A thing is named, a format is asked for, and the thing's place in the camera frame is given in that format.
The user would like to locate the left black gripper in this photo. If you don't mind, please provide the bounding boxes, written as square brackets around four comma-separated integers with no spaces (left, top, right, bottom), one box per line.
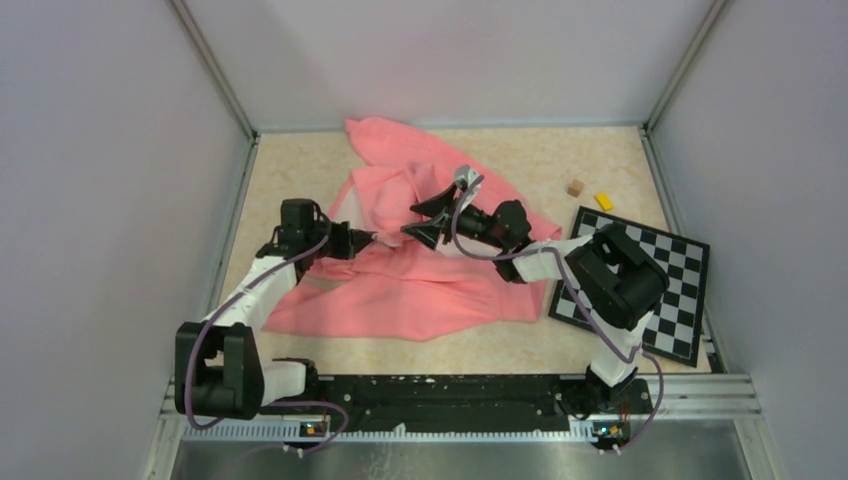
[305,219,377,260]

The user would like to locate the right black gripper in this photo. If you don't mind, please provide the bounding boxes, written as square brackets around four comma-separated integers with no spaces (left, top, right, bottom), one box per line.
[402,184,507,252]

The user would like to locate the pink zip-up jacket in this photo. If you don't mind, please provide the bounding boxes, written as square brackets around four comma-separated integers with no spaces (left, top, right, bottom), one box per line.
[265,117,546,341]

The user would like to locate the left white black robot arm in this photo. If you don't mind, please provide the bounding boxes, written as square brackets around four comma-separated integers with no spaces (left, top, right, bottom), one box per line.
[174,199,375,420]

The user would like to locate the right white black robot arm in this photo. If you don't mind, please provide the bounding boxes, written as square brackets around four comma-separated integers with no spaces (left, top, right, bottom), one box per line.
[400,185,670,419]

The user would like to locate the small wooden cube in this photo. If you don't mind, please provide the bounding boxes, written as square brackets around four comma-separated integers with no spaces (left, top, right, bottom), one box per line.
[567,179,585,198]

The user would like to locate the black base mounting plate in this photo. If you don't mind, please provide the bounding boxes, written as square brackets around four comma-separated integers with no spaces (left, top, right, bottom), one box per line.
[260,374,653,433]

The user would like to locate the small yellow block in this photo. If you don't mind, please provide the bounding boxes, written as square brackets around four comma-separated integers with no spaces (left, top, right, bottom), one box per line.
[594,193,615,212]

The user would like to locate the black white checkerboard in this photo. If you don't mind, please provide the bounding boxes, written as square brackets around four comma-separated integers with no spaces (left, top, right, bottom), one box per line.
[571,206,710,367]

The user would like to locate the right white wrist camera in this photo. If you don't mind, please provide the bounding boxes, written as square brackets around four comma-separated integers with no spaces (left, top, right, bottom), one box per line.
[454,164,484,195]

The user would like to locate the aluminium front rail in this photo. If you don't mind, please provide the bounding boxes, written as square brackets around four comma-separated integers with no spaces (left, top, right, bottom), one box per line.
[162,374,761,449]

